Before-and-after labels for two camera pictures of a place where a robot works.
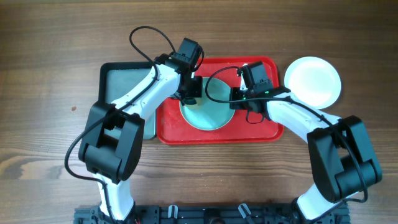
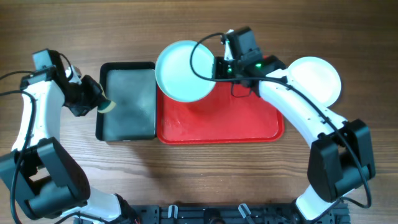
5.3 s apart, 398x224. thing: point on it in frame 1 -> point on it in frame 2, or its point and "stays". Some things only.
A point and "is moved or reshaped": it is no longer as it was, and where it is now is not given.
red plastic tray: x=244 y=126 stays
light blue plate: x=212 y=111 is moved or reshaped
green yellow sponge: x=189 y=101 is moved or reshaped
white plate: x=314 y=80 stays
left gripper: x=191 y=93 -> x=92 y=94
